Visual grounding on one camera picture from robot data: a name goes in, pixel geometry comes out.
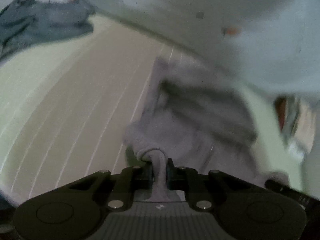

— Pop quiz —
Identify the light grey carrot-print duvet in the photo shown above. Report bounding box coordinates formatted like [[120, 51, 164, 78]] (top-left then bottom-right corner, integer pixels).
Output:
[[85, 0, 319, 100]]

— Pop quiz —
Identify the red and grey clothes pile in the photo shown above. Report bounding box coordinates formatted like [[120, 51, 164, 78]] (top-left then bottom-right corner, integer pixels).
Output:
[[274, 96, 317, 159]]

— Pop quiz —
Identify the blue denim garment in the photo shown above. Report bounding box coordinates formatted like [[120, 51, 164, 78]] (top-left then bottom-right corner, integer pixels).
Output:
[[1, 0, 95, 59]]

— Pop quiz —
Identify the grey fleece hoodie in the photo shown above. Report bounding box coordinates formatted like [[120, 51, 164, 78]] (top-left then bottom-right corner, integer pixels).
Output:
[[124, 57, 289, 202]]

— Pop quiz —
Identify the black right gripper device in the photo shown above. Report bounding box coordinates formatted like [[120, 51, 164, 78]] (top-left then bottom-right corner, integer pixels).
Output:
[[265, 179, 310, 207]]

